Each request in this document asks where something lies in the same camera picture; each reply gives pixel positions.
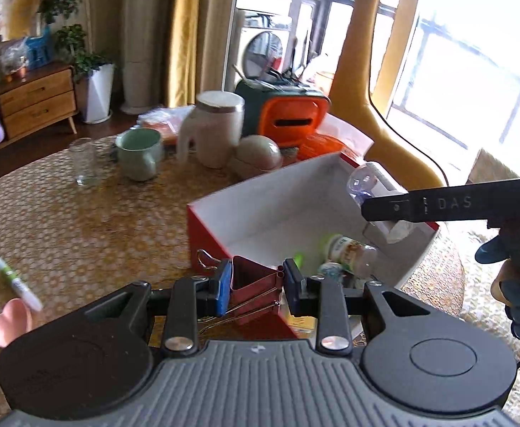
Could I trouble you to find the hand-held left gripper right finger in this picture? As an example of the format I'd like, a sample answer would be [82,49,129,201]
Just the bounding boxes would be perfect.
[283,258,430,357]

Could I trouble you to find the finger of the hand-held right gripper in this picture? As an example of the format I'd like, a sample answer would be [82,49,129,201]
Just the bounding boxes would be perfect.
[361,185,487,224]

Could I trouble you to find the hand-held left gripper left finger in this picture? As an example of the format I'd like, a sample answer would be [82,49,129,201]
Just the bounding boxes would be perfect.
[82,260,234,357]

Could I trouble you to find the pink binder clip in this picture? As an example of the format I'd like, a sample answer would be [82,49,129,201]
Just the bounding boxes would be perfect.
[196,249,285,336]

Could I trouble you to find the small clear-capped jar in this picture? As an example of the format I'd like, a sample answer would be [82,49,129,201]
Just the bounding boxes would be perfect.
[346,161,421,244]

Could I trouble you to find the large green-label spice jar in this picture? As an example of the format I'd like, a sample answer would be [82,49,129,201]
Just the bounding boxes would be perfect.
[318,233,378,279]

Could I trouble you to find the red cardboard box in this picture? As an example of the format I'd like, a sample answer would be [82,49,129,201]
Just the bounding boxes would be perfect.
[186,113,441,341]

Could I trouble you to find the person's right hand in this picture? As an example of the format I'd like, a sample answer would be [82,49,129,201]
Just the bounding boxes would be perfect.
[474,231,520,343]

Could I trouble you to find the brown cardboard box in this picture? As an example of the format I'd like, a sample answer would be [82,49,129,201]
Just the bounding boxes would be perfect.
[467,147,520,183]

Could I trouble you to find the beige egg-shaped container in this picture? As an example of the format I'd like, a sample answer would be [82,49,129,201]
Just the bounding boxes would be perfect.
[230,135,283,179]

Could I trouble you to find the pale green mug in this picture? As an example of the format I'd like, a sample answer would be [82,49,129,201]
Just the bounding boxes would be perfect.
[115,128,164,182]

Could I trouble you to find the white pitcher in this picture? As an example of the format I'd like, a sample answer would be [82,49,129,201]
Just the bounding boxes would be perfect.
[176,90,246,170]

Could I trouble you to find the orange and green knife holder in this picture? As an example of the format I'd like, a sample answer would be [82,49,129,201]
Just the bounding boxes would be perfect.
[234,64,332,149]

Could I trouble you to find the yellow curved chair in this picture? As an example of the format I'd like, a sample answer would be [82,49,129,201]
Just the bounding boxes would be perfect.
[327,0,447,188]

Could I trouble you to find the plastic bag with orange contents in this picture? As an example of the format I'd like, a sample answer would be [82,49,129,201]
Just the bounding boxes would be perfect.
[138,107,194,145]

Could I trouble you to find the clear glass cup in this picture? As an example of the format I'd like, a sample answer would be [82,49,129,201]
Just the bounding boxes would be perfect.
[69,138,101,186]

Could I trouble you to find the white and green marker pen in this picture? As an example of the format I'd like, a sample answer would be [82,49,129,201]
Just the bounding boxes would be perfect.
[0,255,44,312]

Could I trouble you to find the pink heart-shaped dish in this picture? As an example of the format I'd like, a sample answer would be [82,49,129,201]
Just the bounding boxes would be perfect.
[0,298,34,348]

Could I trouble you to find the white washing machine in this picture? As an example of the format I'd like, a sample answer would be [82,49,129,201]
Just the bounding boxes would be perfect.
[235,9,292,94]

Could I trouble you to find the potted plant in white pot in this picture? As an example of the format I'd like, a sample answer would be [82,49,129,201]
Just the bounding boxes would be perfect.
[38,0,116,124]

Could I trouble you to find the yellow curtain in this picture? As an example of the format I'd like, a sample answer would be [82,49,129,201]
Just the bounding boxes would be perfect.
[164,0,243,110]

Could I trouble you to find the wooden sideboard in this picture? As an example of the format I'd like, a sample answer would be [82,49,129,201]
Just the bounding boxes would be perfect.
[0,62,80,172]

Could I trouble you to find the beige curtain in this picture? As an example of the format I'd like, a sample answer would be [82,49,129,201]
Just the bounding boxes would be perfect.
[120,0,174,115]

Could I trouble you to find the clear plastic bag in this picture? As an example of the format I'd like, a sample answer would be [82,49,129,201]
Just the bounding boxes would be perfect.
[0,40,30,76]

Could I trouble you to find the window with dark frame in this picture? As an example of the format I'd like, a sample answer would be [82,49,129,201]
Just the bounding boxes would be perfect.
[384,9,520,152]

